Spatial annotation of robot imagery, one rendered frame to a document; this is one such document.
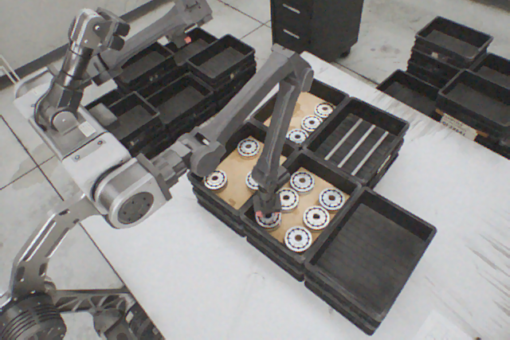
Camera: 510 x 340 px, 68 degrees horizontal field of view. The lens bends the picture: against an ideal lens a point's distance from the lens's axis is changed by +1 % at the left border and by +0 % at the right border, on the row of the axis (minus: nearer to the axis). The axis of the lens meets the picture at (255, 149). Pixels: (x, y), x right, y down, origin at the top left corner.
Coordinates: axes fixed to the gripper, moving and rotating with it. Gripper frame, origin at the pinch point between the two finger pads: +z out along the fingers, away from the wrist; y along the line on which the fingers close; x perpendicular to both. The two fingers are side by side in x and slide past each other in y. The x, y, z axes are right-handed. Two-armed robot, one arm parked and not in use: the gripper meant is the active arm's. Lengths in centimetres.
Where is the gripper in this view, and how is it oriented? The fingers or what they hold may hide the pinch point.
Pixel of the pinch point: (268, 214)
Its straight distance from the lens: 148.6
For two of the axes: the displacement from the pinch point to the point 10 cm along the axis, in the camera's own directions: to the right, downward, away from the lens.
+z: 0.7, 6.2, 7.8
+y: -9.9, 1.0, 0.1
